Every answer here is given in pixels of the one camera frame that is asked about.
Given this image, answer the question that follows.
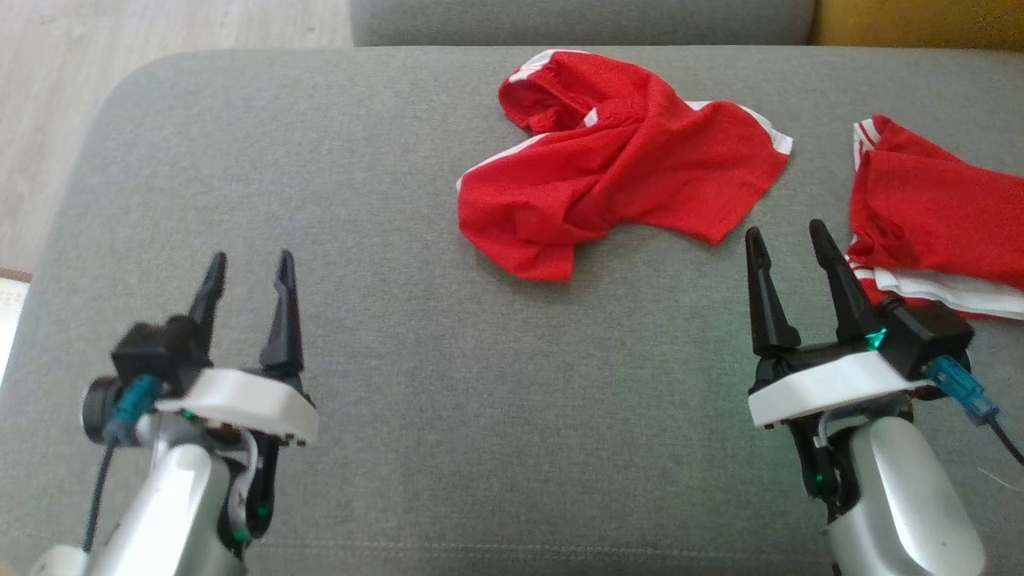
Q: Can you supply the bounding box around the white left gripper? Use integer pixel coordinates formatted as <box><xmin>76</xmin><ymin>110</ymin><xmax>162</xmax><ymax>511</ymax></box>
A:
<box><xmin>156</xmin><ymin>250</ymin><xmax>319</xmax><ymax>447</ymax></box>

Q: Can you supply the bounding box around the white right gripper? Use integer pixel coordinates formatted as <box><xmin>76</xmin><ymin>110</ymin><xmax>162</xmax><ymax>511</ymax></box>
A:
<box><xmin>744</xmin><ymin>219</ymin><xmax>933</xmax><ymax>429</ymax></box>

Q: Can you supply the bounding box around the red jersey with letter print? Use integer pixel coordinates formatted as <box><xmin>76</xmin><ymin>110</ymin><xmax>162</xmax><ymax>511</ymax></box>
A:
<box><xmin>846</xmin><ymin>115</ymin><xmax>1024</xmax><ymax>321</ymax></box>

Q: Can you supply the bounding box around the red garment with white trim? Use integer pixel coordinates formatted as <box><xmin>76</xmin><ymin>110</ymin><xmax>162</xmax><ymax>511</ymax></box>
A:
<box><xmin>456</xmin><ymin>50</ymin><xmax>794</xmax><ymax>282</ymax></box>

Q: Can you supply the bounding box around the white rug with brown edge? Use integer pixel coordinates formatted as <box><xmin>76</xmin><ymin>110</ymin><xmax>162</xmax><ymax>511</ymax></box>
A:
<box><xmin>0</xmin><ymin>268</ymin><xmax>33</xmax><ymax>385</ymax></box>

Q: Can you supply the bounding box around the large grey sofa seat cushion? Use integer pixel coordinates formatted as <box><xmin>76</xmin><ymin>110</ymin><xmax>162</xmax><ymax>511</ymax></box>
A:
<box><xmin>0</xmin><ymin>46</ymin><xmax>1024</xmax><ymax>576</ymax></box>

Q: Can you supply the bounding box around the big yellow sofa backrest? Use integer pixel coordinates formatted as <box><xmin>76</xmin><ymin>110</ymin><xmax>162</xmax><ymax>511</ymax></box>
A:
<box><xmin>810</xmin><ymin>0</ymin><xmax>1024</xmax><ymax>53</ymax></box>

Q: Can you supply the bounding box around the left camera cable teal plug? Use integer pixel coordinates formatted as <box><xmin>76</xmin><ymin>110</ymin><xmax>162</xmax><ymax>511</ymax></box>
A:
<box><xmin>84</xmin><ymin>374</ymin><xmax>161</xmax><ymax>553</ymax></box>

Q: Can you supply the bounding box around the camera cable teal plug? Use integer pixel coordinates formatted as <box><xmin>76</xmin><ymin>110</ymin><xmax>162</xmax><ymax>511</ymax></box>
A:
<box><xmin>84</xmin><ymin>374</ymin><xmax>161</xmax><ymax>553</ymax></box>
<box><xmin>924</xmin><ymin>356</ymin><xmax>1024</xmax><ymax>465</ymax></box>

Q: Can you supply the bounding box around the right camera cable teal plug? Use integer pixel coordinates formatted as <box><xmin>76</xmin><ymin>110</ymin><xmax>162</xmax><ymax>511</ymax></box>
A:
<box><xmin>924</xmin><ymin>356</ymin><xmax>1024</xmax><ymax>465</ymax></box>

